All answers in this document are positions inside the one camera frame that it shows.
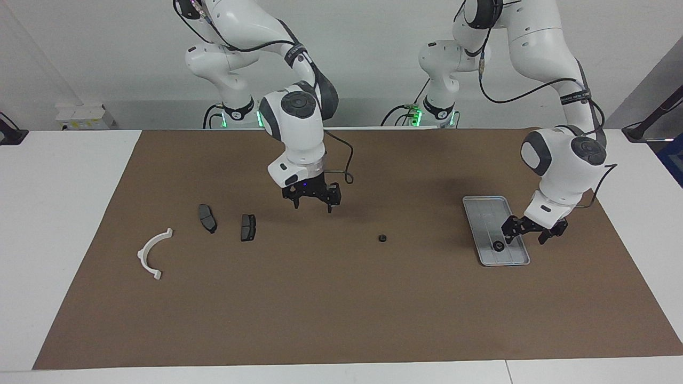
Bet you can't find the silver metal tray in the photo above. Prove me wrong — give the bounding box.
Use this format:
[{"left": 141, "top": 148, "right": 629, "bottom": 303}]
[{"left": 462, "top": 195, "right": 531, "bottom": 267}]

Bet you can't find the long grey brake pad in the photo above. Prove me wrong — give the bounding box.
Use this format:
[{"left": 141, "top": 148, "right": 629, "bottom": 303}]
[{"left": 198, "top": 204, "right": 218, "bottom": 234}]

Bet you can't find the brown table mat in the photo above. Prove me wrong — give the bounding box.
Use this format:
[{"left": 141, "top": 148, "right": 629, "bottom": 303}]
[{"left": 32, "top": 128, "right": 683, "bottom": 370}]

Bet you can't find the blue box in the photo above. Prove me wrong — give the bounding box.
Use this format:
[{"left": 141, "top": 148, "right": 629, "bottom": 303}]
[{"left": 657, "top": 133, "right": 683, "bottom": 187}]

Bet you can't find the black table clamp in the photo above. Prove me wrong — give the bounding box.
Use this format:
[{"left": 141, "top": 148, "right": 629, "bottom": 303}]
[{"left": 0, "top": 112, "right": 28, "bottom": 146}]

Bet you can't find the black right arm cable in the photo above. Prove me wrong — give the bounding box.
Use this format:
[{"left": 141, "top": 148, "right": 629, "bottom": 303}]
[{"left": 173, "top": 0, "right": 355, "bottom": 185}]

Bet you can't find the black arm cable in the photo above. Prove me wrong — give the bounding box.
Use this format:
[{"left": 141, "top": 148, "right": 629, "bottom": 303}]
[
  {"left": 454, "top": 0, "right": 618, "bottom": 209},
  {"left": 173, "top": 0, "right": 355, "bottom": 185}
]

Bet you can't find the black base cable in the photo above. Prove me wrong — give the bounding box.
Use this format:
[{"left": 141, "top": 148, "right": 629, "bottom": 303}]
[
  {"left": 202, "top": 104, "right": 227, "bottom": 130},
  {"left": 380, "top": 79, "right": 431, "bottom": 127}
]

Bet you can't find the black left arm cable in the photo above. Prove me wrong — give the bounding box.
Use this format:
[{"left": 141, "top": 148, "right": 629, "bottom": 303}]
[{"left": 454, "top": 0, "right": 618, "bottom": 209}]

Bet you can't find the white half ring bracket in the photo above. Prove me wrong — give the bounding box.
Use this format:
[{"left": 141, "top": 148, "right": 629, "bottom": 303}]
[{"left": 137, "top": 228, "right": 174, "bottom": 281}]

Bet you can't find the white wall socket box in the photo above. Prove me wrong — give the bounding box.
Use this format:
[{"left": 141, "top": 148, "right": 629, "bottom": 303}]
[{"left": 55, "top": 103, "right": 115, "bottom": 131}]

